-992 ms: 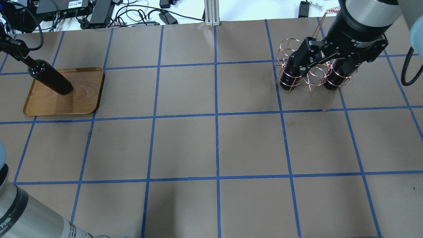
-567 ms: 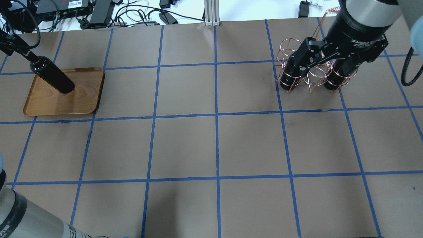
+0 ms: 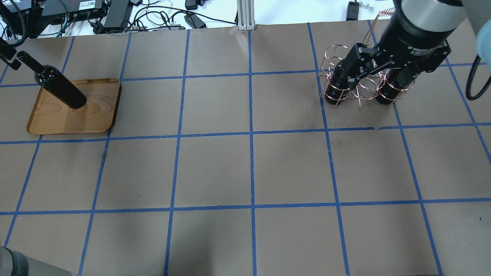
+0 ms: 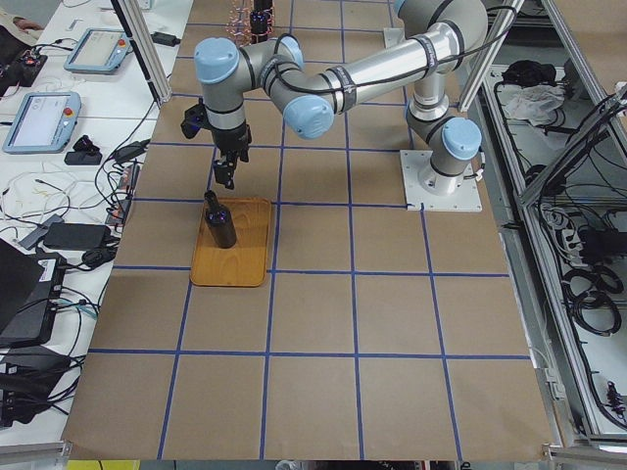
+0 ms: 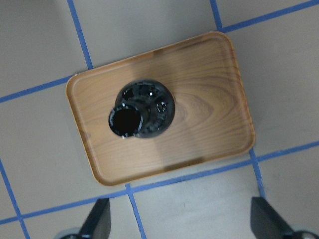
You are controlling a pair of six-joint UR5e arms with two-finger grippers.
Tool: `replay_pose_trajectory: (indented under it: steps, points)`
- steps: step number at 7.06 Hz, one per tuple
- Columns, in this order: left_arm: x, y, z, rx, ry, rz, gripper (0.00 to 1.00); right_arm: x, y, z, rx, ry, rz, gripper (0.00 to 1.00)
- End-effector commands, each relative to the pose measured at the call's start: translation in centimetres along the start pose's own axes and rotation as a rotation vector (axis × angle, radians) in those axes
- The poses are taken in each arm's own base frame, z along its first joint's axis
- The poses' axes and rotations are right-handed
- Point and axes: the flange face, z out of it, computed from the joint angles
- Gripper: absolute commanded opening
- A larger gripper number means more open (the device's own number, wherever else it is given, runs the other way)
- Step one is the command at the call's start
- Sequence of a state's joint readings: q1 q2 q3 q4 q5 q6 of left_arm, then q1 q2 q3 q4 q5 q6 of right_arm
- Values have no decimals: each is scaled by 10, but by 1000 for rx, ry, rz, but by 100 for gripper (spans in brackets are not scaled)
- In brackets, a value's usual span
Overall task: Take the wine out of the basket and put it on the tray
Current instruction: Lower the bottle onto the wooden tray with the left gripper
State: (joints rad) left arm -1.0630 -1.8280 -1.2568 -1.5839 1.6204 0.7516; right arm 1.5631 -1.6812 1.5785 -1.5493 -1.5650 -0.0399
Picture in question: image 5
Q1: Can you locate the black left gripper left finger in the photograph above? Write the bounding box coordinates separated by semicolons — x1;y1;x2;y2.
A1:
79;198;110;239

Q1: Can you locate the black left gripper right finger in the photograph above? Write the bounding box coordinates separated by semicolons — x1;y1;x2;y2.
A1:
250;197;299;239

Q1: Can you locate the dark wine bottle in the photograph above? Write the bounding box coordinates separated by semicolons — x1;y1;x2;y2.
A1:
108;79;175;138

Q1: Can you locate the wooden tray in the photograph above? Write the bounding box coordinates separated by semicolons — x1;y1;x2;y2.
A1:
66;31;255;186

